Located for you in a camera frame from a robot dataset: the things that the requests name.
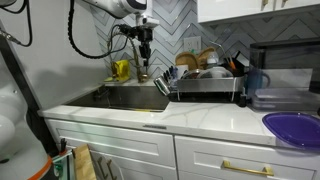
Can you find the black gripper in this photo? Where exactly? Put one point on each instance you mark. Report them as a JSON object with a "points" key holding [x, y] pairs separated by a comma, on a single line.
{"points": [[145, 35]]}

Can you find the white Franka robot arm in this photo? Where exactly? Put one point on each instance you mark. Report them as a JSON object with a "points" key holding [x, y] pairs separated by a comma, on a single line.
{"points": [[113, 6]]}

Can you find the gold spring faucet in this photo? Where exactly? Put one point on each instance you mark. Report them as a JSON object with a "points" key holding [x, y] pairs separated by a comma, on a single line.
{"points": [[142, 78]]}

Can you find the white mug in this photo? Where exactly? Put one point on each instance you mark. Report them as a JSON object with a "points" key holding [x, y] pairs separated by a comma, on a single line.
{"points": [[182, 71]]}

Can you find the round wooden board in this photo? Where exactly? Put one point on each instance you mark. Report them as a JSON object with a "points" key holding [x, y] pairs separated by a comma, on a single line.
{"points": [[186, 60]]}

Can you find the yellow sponge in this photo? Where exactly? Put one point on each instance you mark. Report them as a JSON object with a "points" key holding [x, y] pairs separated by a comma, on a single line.
{"points": [[109, 79]]}

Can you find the stainless steel sink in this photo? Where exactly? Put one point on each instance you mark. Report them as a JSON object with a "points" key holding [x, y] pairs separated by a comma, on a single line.
{"points": [[133, 98]]}

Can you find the metal bowl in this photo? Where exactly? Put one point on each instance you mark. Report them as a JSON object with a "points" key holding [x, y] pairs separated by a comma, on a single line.
{"points": [[193, 74]]}

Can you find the clear baby bottle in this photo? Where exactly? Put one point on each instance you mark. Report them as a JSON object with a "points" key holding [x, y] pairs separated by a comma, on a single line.
{"points": [[212, 60]]}

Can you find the stainless dish rack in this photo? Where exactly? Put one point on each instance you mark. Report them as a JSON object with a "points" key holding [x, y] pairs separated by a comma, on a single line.
{"points": [[206, 85]]}

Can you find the gray metal label plate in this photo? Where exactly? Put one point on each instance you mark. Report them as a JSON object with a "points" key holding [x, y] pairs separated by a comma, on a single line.
{"points": [[154, 127]]}

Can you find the white bowl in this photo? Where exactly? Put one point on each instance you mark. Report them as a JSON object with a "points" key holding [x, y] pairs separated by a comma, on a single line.
{"points": [[220, 72]]}

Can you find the black caddy with orange tools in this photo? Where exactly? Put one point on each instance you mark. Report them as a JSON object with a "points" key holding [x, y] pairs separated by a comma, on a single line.
{"points": [[235, 68]]}

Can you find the white base cabinet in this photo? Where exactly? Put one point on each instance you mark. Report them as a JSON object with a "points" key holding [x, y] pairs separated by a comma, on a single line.
{"points": [[133, 146]]}

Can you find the small black bottle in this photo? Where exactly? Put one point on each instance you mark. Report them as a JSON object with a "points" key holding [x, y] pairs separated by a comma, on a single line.
{"points": [[242, 99]]}

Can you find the blue plastic pitcher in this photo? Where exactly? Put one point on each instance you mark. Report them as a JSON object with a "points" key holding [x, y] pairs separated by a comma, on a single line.
{"points": [[255, 81]]}

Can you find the black orange clamp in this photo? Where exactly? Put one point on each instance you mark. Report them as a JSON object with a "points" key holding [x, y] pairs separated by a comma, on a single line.
{"points": [[63, 146]]}

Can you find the light wooden board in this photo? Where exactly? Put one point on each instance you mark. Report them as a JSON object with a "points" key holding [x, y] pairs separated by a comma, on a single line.
{"points": [[83, 165]]}

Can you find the dark clear storage bin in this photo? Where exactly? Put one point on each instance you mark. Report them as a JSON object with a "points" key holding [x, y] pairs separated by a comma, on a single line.
{"points": [[283, 56]]}

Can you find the green tinted glass box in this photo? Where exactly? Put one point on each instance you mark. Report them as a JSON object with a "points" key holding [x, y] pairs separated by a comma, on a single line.
{"points": [[63, 166]]}

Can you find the clear stacked plastic containers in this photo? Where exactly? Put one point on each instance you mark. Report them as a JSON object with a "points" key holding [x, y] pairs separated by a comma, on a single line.
{"points": [[283, 100]]}

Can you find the purple plastic bowl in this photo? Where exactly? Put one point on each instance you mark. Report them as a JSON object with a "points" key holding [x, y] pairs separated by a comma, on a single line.
{"points": [[293, 128]]}

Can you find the white wall outlet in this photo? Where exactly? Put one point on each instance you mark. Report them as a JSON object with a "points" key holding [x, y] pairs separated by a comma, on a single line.
{"points": [[192, 44]]}

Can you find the white wall cabinet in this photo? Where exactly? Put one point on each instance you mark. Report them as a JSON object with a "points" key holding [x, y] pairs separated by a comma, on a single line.
{"points": [[233, 8]]}

